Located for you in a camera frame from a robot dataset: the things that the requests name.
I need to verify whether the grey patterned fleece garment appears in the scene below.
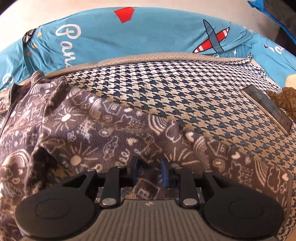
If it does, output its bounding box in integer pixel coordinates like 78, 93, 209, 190
1, 71, 295, 240

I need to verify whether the smartphone with gold edge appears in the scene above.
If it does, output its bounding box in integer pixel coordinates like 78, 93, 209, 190
241, 84, 292, 136

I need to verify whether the brown plush toy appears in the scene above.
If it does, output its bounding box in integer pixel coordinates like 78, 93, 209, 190
266, 87, 296, 122

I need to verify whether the blue white houndstooth mat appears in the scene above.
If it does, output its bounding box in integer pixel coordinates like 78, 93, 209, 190
46, 53, 295, 240

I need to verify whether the teal cartoon bed sheet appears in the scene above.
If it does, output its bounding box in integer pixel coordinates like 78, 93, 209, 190
1, 7, 295, 90

